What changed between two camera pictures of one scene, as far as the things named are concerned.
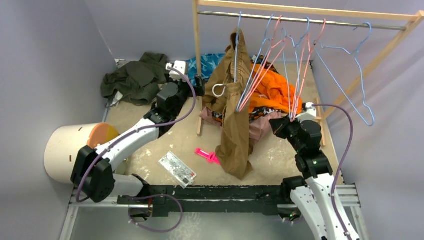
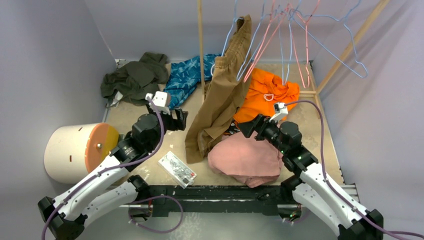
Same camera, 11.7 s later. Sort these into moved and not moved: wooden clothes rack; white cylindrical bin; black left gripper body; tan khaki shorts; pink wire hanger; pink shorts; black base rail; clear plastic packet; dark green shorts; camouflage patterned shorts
Moved: camouflage patterned shorts; pink wire hanger; pink shorts; wooden clothes rack; black left gripper body; tan khaki shorts
Not moved: clear plastic packet; dark green shorts; white cylindrical bin; black base rail
